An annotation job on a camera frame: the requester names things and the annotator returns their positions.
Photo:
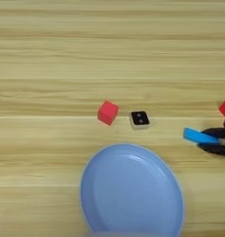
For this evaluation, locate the blue round plate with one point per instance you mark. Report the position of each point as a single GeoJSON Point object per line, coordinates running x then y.
{"type": "Point", "coordinates": [132, 194]}

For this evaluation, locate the blue rectangular bar block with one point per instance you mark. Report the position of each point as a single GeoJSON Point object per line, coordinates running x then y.
{"type": "Point", "coordinates": [198, 135]}

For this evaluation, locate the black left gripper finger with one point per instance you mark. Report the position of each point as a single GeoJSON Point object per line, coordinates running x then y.
{"type": "Point", "coordinates": [218, 150]}

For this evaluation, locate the red cube block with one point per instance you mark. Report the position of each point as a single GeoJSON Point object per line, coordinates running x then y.
{"type": "Point", "coordinates": [107, 112]}

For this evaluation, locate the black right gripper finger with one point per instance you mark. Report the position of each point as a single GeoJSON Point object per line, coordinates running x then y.
{"type": "Point", "coordinates": [223, 132]}

